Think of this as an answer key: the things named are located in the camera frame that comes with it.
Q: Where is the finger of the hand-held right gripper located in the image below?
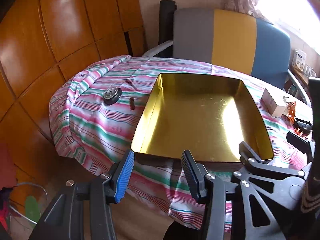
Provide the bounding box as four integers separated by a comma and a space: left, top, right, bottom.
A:
231, 141, 312, 212
286, 131, 315, 163

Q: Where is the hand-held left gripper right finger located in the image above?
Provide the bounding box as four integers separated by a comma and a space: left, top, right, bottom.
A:
180, 149, 288, 240

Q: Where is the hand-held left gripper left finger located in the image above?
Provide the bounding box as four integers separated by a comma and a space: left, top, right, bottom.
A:
29, 149, 135, 240

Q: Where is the large white cardboard box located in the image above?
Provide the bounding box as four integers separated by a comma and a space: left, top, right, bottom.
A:
261, 87, 290, 117

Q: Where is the gold-lined maroon tin box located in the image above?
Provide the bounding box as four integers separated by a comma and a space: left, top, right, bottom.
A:
130, 73, 274, 163

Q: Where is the black electronic device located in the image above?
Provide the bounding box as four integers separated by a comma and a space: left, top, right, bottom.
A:
294, 117, 313, 132

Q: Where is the orange snack packet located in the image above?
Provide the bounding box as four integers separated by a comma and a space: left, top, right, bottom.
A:
284, 100, 297, 124

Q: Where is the striped pink green tablecloth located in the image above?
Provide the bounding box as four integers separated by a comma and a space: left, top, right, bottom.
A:
49, 55, 314, 230

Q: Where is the wooden side desk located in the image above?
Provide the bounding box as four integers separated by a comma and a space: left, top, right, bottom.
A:
287, 66, 312, 87

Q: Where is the row of white cups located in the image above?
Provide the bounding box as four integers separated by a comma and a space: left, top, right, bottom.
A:
304, 64, 317, 77

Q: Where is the white printed carton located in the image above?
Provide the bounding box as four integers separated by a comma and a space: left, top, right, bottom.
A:
291, 49, 308, 68

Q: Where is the small round black object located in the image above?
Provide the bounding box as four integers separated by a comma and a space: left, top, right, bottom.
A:
103, 86, 122, 105

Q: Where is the green plastic object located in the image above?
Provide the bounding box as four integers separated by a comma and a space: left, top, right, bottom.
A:
25, 195, 40, 224

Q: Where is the red cloth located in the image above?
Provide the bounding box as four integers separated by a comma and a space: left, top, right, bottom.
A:
0, 142, 18, 230

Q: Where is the grey yellow blue armchair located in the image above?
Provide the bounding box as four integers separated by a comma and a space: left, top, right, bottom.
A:
142, 8, 313, 105

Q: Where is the window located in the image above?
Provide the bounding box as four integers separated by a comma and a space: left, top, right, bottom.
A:
255, 0, 320, 45

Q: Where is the wooden wardrobe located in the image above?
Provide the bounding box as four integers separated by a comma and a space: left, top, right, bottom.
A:
0, 0, 148, 205

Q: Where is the metal wire basket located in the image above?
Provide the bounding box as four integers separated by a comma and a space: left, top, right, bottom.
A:
9, 182, 48, 228

